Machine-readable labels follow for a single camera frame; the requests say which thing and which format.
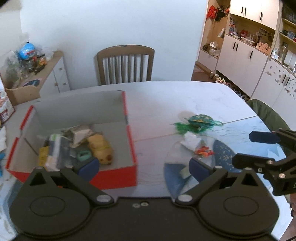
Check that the yellow small box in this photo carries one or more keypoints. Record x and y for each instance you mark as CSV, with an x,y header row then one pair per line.
x,y
43,154

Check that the white crumpled tissue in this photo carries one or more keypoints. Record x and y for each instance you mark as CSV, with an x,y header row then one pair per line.
x,y
191,141

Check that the red orange small toy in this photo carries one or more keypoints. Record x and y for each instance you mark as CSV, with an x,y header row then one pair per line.
x,y
203,152

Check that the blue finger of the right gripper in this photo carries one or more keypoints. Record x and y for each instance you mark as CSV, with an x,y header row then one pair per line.
x,y
285,138
280,174

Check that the white wall cupboard unit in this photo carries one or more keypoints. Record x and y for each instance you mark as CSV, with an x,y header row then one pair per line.
x,y
250,45

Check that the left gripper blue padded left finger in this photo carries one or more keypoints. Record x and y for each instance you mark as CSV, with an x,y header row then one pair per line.
x,y
79,177

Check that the white wooden side cabinet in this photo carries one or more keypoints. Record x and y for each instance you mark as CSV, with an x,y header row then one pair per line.
x,y
50,80

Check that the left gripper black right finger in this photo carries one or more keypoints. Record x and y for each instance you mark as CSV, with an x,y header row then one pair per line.
x,y
207,177

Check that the teal pencil sharpener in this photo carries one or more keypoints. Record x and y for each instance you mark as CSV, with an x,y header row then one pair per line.
x,y
83,155

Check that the white plastic bag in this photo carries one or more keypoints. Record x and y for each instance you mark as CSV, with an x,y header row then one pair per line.
x,y
59,155

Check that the red white snack bag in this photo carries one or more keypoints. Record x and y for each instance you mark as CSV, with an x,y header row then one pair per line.
x,y
6,108

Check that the red white cardboard box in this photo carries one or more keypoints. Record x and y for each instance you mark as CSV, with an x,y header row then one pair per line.
x,y
104,111

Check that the wooden chair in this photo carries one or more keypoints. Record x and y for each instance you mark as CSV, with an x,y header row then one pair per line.
x,y
125,64

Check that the green chair back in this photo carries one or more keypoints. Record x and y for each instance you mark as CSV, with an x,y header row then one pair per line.
x,y
271,118

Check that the blue round toy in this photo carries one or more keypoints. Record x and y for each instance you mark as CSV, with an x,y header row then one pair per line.
x,y
28,50

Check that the green tassel pouch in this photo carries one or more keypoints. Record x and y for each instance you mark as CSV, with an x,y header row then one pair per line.
x,y
196,124

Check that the shiny foil snack bag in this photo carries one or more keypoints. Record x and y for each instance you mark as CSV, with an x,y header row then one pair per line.
x,y
77,135

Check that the yellow plush toy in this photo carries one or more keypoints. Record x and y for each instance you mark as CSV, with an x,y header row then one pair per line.
x,y
101,149

